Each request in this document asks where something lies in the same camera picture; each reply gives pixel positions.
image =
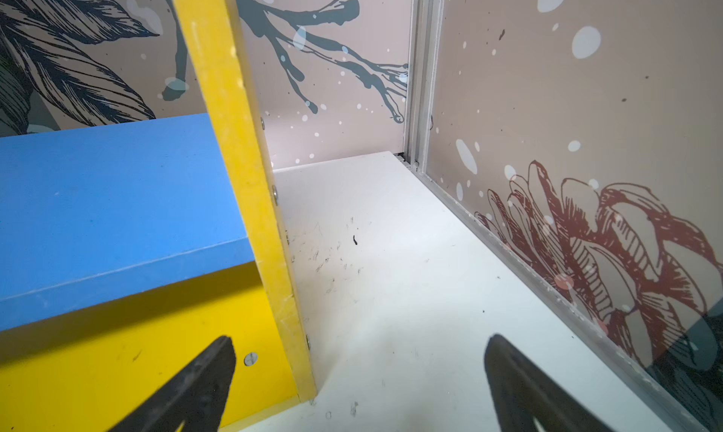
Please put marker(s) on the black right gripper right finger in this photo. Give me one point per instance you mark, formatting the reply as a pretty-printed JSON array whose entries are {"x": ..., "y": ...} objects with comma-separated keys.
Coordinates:
[{"x": 527, "y": 399}]

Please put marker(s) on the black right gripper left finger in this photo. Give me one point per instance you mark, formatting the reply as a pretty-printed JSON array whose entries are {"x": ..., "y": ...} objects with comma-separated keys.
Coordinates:
[{"x": 194, "y": 399}]

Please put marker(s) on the yellow shelf with coloured boards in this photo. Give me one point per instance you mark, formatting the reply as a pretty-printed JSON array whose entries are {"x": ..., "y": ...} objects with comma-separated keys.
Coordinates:
[{"x": 130, "y": 245}]

